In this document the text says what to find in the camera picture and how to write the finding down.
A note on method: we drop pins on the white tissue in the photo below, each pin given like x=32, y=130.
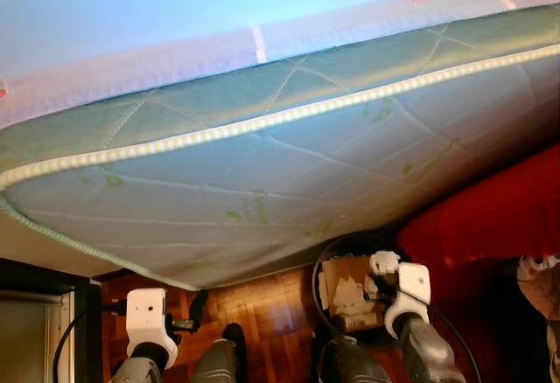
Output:
x=385, y=262

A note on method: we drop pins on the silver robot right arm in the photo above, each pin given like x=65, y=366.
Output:
x=429, y=352

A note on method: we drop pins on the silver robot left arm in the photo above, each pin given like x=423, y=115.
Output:
x=136, y=372

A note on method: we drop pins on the white crumpled paper scrap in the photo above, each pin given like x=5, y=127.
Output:
x=352, y=300

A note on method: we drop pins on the brown cardboard piece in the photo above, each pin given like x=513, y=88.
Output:
x=346, y=269

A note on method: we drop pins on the silver black robot left leg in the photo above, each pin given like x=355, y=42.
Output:
x=214, y=361

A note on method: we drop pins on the black round waste bin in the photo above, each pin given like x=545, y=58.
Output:
x=350, y=241

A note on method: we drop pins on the red fabric-covered cushion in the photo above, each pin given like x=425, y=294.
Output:
x=490, y=208

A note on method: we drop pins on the dark cabinet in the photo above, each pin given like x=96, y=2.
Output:
x=35, y=322

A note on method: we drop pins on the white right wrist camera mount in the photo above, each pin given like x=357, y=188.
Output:
x=414, y=282

